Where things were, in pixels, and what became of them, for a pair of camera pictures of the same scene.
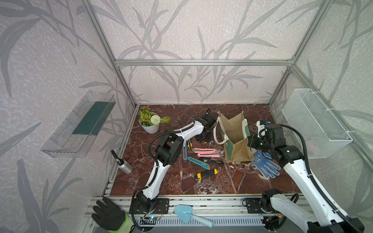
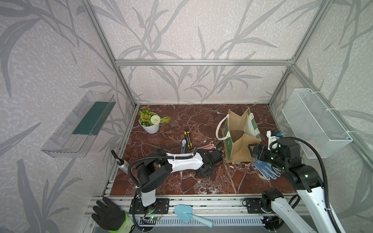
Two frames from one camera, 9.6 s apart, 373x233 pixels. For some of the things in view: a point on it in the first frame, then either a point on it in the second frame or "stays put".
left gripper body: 208,137 → 206,174
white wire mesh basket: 324,135 stays put
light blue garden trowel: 185,212 stays put
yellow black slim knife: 189,143 stays put
